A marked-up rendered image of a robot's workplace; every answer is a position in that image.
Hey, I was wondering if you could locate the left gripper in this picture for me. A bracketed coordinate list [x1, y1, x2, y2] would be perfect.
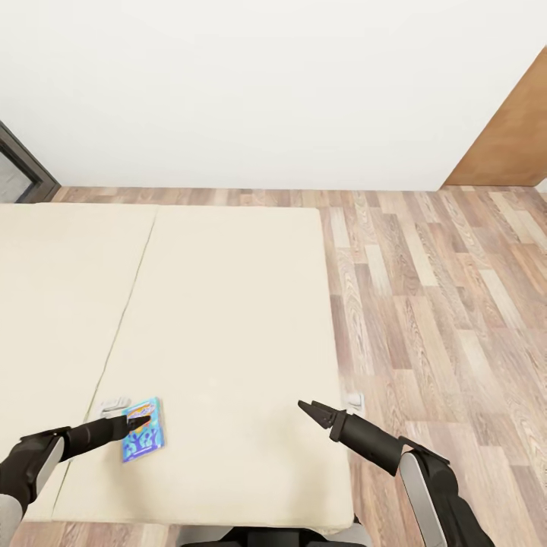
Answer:
[83, 416, 150, 454]

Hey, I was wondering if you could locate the board game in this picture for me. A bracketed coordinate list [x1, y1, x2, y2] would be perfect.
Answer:
[122, 397, 165, 462]

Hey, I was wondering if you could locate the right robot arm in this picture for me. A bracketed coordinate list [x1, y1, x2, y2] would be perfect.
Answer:
[298, 393, 496, 547]

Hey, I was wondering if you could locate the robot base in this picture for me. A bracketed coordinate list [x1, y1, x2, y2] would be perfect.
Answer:
[174, 522, 373, 547]

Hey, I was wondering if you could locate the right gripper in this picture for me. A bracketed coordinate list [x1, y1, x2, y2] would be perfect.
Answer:
[298, 400, 381, 461]

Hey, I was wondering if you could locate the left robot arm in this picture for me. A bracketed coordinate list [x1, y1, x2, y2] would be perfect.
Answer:
[0, 396, 150, 547]

